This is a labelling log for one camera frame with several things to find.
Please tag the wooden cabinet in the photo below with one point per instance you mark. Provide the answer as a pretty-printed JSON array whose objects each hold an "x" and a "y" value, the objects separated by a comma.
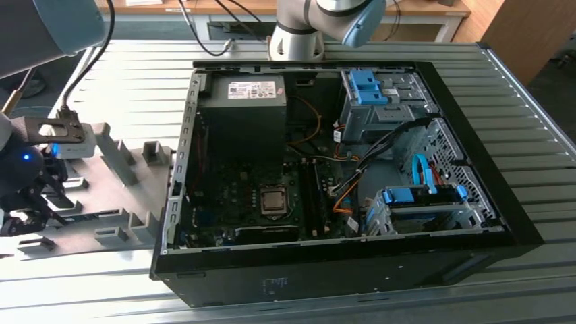
[{"x": 531, "y": 33}]

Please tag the silver CPU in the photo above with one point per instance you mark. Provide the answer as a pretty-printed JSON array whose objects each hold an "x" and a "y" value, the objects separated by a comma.
[{"x": 274, "y": 201}]

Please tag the grey parts rack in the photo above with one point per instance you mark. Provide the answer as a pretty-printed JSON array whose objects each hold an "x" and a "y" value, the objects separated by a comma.
[{"x": 109, "y": 202}]

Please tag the black wheeled bin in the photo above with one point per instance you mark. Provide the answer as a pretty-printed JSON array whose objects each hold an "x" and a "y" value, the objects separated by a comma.
[{"x": 34, "y": 87}]

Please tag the grey metal drive cage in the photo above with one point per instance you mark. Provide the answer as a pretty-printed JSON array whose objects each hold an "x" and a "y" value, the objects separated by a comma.
[{"x": 383, "y": 118}]

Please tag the black open PC case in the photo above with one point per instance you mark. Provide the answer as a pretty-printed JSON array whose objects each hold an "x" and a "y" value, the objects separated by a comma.
[{"x": 315, "y": 276}]

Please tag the hard disk in blue carrier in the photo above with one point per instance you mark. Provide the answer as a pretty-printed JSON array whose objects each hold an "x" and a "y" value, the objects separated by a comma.
[{"x": 401, "y": 196}]

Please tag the grey metal disk bay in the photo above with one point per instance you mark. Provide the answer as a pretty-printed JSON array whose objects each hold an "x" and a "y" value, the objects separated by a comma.
[{"x": 423, "y": 211}]

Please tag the green motherboard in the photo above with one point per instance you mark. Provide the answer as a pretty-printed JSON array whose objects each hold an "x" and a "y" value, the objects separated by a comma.
[{"x": 225, "y": 202}]

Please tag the black graphics card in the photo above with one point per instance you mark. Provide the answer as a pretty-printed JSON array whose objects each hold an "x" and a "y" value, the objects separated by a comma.
[{"x": 266, "y": 234}]

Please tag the blue plastic drive latch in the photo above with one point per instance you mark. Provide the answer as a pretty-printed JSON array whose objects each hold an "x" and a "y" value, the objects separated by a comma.
[{"x": 365, "y": 84}]

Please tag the wooden desk white frame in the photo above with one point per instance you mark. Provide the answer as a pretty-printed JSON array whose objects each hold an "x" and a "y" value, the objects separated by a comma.
[{"x": 149, "y": 9}]

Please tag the grey power supply unit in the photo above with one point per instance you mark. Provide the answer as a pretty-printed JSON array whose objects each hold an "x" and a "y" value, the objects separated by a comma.
[{"x": 243, "y": 128}]

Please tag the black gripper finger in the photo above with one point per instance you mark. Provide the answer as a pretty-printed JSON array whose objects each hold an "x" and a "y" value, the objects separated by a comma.
[
  {"x": 23, "y": 219},
  {"x": 50, "y": 175}
]

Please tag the white paper sheet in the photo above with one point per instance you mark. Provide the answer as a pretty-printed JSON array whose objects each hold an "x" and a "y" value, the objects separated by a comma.
[{"x": 142, "y": 2}]

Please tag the CPU socket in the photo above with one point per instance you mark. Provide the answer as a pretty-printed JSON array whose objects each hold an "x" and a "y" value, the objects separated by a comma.
[{"x": 275, "y": 186}]

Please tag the black office chair base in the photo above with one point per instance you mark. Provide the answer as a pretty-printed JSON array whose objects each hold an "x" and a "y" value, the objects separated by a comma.
[{"x": 569, "y": 57}]

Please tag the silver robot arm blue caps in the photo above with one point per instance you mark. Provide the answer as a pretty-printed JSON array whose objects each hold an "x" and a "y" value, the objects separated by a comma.
[{"x": 45, "y": 27}]

